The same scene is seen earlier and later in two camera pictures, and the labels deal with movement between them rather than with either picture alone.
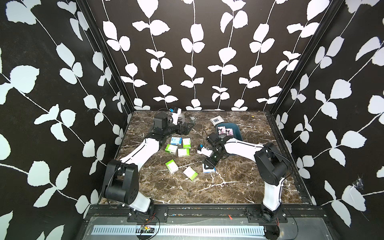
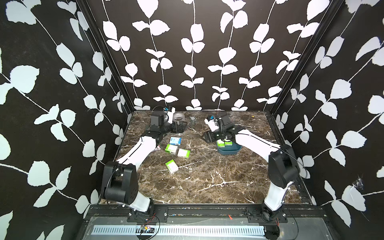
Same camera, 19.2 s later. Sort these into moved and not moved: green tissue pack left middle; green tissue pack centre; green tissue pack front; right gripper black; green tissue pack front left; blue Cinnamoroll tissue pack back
Moved: green tissue pack front; right gripper black
Not moved: blue Cinnamoroll tissue pack back; green tissue pack front left; green tissue pack left middle; green tissue pack centre
